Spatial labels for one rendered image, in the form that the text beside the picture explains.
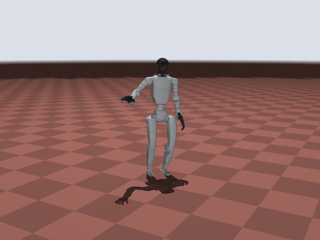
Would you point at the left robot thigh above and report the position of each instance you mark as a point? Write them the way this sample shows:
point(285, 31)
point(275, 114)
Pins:
point(171, 133)

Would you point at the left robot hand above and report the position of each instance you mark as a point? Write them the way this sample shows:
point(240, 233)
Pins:
point(181, 120)

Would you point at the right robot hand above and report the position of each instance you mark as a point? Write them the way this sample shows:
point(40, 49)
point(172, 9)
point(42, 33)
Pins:
point(128, 98)

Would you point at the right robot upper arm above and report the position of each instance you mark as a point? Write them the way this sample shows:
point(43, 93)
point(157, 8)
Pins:
point(143, 85)

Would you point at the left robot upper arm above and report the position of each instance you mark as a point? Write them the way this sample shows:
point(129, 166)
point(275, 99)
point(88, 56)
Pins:
point(175, 89)

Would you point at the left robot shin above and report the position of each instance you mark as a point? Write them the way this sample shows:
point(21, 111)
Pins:
point(167, 157)

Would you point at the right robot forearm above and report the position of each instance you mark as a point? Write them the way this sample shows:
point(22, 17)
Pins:
point(134, 96)

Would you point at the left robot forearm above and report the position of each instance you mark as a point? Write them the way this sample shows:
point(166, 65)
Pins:
point(177, 107)

